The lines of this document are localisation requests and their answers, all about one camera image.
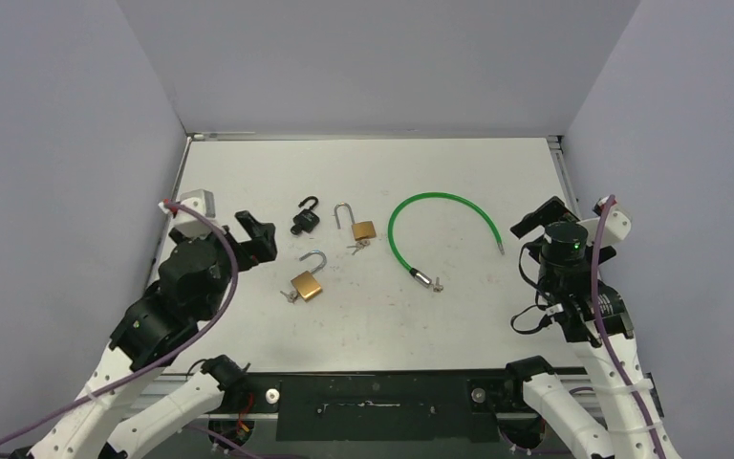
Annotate black padlock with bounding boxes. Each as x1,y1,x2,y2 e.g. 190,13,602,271
290,196,320,236

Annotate padlock keys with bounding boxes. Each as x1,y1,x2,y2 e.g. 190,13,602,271
280,290,300,304
349,239,371,255

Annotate brass padlock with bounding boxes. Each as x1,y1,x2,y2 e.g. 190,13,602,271
291,250,327,302
334,202,377,242

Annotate green cable lock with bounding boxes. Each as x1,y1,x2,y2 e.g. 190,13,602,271
385,191,507,293

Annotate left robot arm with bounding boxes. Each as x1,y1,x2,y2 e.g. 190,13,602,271
10,204,277,458

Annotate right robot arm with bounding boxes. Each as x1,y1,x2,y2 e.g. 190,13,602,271
502,196,680,458

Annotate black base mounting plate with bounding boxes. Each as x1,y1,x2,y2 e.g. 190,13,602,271
207,368,548,447

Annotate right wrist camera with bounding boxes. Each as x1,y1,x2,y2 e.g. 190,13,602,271
579,196,632,248

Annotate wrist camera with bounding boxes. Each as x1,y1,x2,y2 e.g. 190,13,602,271
158,188,217,238
579,196,632,248

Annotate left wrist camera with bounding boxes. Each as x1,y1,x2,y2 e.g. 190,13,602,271
158,188,217,238

